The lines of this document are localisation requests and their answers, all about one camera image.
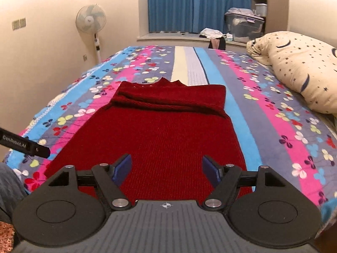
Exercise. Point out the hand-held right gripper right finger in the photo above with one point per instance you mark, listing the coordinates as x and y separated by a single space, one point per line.
210 171

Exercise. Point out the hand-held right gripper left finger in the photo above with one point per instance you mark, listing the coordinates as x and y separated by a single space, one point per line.
121 170

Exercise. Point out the red knit cardigan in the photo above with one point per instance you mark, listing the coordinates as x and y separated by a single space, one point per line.
163 126

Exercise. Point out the dark hanging clothes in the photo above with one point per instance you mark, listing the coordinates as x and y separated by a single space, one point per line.
217 43

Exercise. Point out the white clothes pile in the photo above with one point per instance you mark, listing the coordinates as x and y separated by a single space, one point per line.
210 33

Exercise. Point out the pale clothes pile on bin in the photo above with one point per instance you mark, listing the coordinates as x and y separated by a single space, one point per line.
241 11

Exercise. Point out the person's leg in jeans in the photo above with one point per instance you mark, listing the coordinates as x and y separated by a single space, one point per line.
10 189

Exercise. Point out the striped floral bed blanket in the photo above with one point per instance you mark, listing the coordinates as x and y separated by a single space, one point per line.
263 126

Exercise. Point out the orange floral cloth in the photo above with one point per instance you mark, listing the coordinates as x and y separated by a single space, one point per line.
7 237

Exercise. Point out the grey pink pillow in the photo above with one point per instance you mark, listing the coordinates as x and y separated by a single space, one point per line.
332 122

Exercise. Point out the small pale tissue box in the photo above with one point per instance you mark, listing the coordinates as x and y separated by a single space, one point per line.
229 37

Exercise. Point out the cream star moon duvet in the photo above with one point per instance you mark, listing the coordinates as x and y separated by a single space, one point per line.
297 63

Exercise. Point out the white standing fan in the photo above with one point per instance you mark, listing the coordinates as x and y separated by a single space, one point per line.
90 19

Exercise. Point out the clear plastic storage bin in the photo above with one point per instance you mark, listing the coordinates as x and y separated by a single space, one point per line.
246 29

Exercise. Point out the blue curtain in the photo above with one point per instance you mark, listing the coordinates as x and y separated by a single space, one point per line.
179 5

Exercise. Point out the white lidded storage box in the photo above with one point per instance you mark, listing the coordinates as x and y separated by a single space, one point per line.
260 9

